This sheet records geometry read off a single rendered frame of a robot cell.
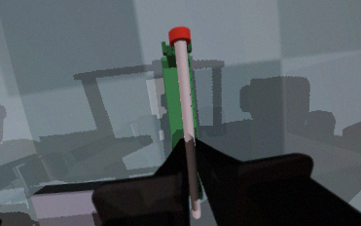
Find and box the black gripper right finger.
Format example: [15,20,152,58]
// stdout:
[195,138,314,226]

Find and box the grey pin with red cap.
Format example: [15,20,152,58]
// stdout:
[168,26,201,219]

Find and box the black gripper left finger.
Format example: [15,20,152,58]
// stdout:
[91,138,191,226]

